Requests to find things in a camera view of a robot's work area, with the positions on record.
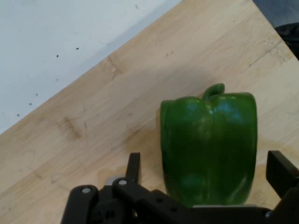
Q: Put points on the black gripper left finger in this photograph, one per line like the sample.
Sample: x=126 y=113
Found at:
x=140 y=200

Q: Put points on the green bell pepper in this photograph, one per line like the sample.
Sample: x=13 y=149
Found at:
x=208 y=144

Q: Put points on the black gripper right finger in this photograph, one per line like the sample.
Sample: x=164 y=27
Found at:
x=283 y=172

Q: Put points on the light wooden cutting board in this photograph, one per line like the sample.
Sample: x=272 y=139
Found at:
x=130 y=98

